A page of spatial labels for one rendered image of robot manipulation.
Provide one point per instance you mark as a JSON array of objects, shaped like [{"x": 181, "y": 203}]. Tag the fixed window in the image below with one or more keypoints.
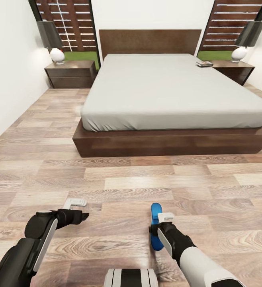
[
  {"x": 74, "y": 21},
  {"x": 226, "y": 21}
]

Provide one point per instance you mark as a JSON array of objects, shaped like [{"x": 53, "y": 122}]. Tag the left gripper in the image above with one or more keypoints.
[{"x": 74, "y": 216}]

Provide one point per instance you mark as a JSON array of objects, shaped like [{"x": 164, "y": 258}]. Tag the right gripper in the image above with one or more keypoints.
[{"x": 154, "y": 229}]

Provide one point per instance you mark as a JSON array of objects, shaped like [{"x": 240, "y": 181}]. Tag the sandal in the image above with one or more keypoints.
[{"x": 155, "y": 242}]

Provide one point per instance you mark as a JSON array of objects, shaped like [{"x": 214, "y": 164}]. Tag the robot trunk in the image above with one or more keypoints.
[{"x": 131, "y": 278}]

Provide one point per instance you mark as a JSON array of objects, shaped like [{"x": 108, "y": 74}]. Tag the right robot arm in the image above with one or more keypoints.
[{"x": 198, "y": 268}]

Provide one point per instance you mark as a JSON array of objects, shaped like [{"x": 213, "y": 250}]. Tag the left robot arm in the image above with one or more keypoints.
[{"x": 21, "y": 262}]

